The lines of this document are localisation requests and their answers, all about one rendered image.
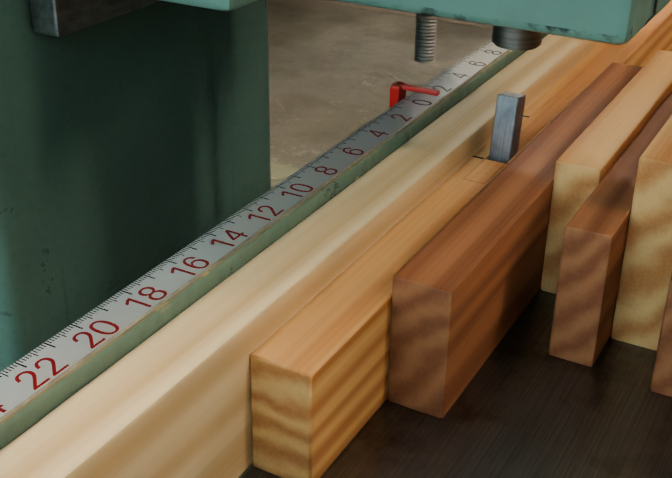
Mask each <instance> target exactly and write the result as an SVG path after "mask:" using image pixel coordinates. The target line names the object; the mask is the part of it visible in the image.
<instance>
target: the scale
mask: <svg viewBox="0 0 672 478"><path fill-rule="evenodd" d="M508 51H510V50H508V49H503V48H500V47H498V46H496V45H495V44H494V43H493V42H492V39H491V40H490V41H488V42H487V43H485V44H484V45H482V46H481V47H479V48H478V49H476V50H475V51H473V52H472V53H470V54H469V55H467V56H466V57H464V58H463V59H462V60H460V61H459V62H457V63H456V64H454V65H453V66H451V67H450V68H448V69H447V70H445V71H444V72H442V73H441V74H439V75H438V76H436V77H435V78H434V79H432V80H431V81H429V82H428V83H426V84H425V85H423V86H422V87H425V88H430V89H435V90H439V91H440V94H439V95H438V96H434V95H429V94H423V93H418V92H413V93H411V94H410V95H408V96H407V97H406V98H404V99H403V100H401V101H400V102H398V103H397V104H395V105H394V106H392V107H391V108H389V109H388V110H386V111H385V112H383V113H382V114H380V115H379V116H377V117H376V118H375V119H373V120H372V121H370V122H369V123H367V124H366V125H364V126H363V127H361V128H360V129H358V130H357V131H355V132H354V133H352V134H351V135H349V136H348V137H347V138H345V139H344V140H342V141H341V142H339V143H338V144H336V145H335V146H333V147H332V148H330V149H329V150H327V151H326V152H324V153H323V154H321V155H320V156H319V157H317V158H316V159H314V160H313V161H311V162H310V163H308V164H307V165H305V166H304V167H302V168H301V169H299V170H298V171H296V172H295V173H293V174H292V175H290V176H289V177H288V178H286V179H285V180H283V181H282V182H280V183H279V184H277V185H276V186H274V187H273V188H271V189H270V190H268V191H267V192H265V193H264V194H262V195H261V196H260V197H258V198H257V199H255V200H254V201H252V202H251V203H249V204H248V205H246V206H245V207H243V208H242V209H240V210H239V211H237V212H236V213H234V214H233V215H232V216H230V217H229V218H227V219H226V220H224V221H223V222H221V223H220V224H218V225H217V226H215V227H214V228H212V229H211V230H209V231H208V232H206V233H205V234H203V235H202V236H201V237H199V238H198V239H196V240H195V241H193V242H192V243H190V244H189V245H187V246H186V247H184V248H183V249H181V250H180V251H178V252H177V253H175V254H174V255H173V256H171V257H170V258H168V259H167V260H165V261H164V262H162V263H161V264H159V265H158V266H156V267H155V268H153V269H152V270H150V271H149V272H147V273H146V274H145V275H143V276H142V277H140V278H139V279H137V280H136V281H134V282H133V283H131V284H130V285H128V286H127V287H125V288H124V289H122V290H121V291H119V292H118V293H116V294H115V295H114V296H112V297H111V298H109V299H108V300H106V301H105V302H103V303H102V304H100V305H99V306H97V307H96V308H94V309H93V310H91V311H90V312H88V313H87V314H86V315H84V316H83V317H81V318H80V319H78V320H77V321H75V322H74V323H72V324H71V325H69V326H68V327H66V328H65V329H63V330H62V331H60V332H59V333H58V334H56V335H55V336H53V337H52V338H50V339H49V340H47V341H46V342H44V343H43V344H41V345H40V346H38V347H37V348H35V349H34V350H32V351H31V352H30V353H28V354H27V355H25V356H24V357H22V358H21V359H19V360H18V361H16V362H15V363H13V364H12V365H10V366H9V367H7V368H6V369H4V370H3V371H1V372H0V422H1V421H3V420H4V419H5V418H7V417H8V416H9V415H11V414H12V413H14V412H15V411H16V410H18V409H19V408H20V407H22V406H23V405H25V404H26V403H27V402H29V401H30V400H31V399H33V398H34V397H35V396H37V395H38V394H40V393H41V392H42V391H44V390H45V389H46V388H48V387H49V386H51V385H52V384H53V383H55V382H56V381H57V380H59V379H60V378H62V377H63V376H64V375H66V374H67V373H68V372H70V371H71V370H72V369H74V368H75V367H77V366H78V365H79V364H81V363H82V362H83V361H85V360H86V359H88V358H89V357H90V356H92V355H93V354H94V353H96V352H97V351H99V350H100V349H101V348H103V347H104V346H105V345H107V344H108V343H109V342H111V341H112V340H114V339H115V338H116V337H118V336H119V335H120V334H122V333H123V332H125V331H126V330H127V329H129V328H130V327H131V326H133V325H134V324H136V323H137V322H138V321H140V320H141V319H142V318H144V317H145V316H146V315H148V314H149V313H151V312H152V311H153V310H155V309H156V308H157V307H159V306H160V305H162V304H163V303H164V302H166V301H167V300H168V299H170V298H171V297H173V296H174V295H175V294H177V293H178V292H179V291H181V290H182V289H183V288H185V287H186V286H188V285H189V284H190V283H192V282H193V281H194V280H196V279H197V278H199V277H200V276H201V275H203V274H204V273H205V272H207V271H208V270H210V269H211V268H212V267H214V266H215V265H216V264H218V263H219V262H220V261H222V260H223V259H225V258H226V257H227V256H229V255H230V254H231V253H233V252H234V251H236V250H237V249H238V248H240V247H241V246H242V245H244V244H245V243H247V242H248V241H249V240H251V239H252V238H253V237H255V236H256V235H257V234H259V233H260V232H262V231H263V230H264V229H266V228H267V227H268V226H270V225H271V224H273V223H274V222H275V221H277V220H278V219H279V218H281V217H282V216H284V215H285V214H286V213H288V212H289V211H290V210H292V209H293V208H294V207H296V206H297V205H299V204H300V203H301V202H303V201H304V200H305V199H307V198H308V197H310V196H311V195H312V194H314V193H315V192H316V191H318V190H319V189H321V188H322V187H323V186H325V185H326V184H327V183H329V182H330V181H331V180H333V179H334V178H336V177H337V176H338V175H340V174H341V173H342V172H344V171H345V170H347V169H348V168H349V167H351V166H352V165H353V164H355V163H356V162H358V161H359V160H360V159H362V158H363V157H364V156H366V155H367V154H368V153H370V152H371V151H373V150H374V149H375V148H377V147H378V146H379V145H381V144H382V143H384V142H385V141H386V140H388V139H389V138H390V137H392V136H393V135H395V134H396V133H397V132H399V131H400V130H401V129H403V128H404V127H405V126H407V125H408V124H410V123H411V122H412V121H414V120H415V119H416V118H418V117H419V116H421V115H422V114H423V113H425V112H426V111H427V110H429V109H430V108H432V107H433V106H434V105H436V104H437V103H438V102H440V101H441V100H442V99H444V98H445V97H447V96H448V95H449V94H451V93H452V92H453V91H455V90H456V89H458V88H459V87H460V86H462V85H463V84H464V83H466V82H467V81H469V80H470V79H471V78H473V77H474V76H475V75H477V74H478V73H479V72H481V71H482V70H484V69H485V68H486V67H488V66H489V65H490V64H492V63H493V62H495V61H496V60H497V59H499V58H500V57H501V56H503V55H504V54H505V53H507V52H508Z"/></svg>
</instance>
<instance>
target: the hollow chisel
mask: <svg viewBox="0 0 672 478"><path fill-rule="evenodd" d="M525 99H526V95H524V94H519V93H513V92H508V91H505V92H502V93H500V94H498V96H497V103H496V110H495V117H494V124H493V131H492V138H491V145H490V152H489V159H488V160H492V161H497V162H501V163H505V164H506V163H507V162H508V161H509V160H510V159H511V158H512V157H513V156H514V155H515V154H516V153H517V152H518V145H519V138H520V132H521V125H522V119H523V112H524V106H525Z"/></svg>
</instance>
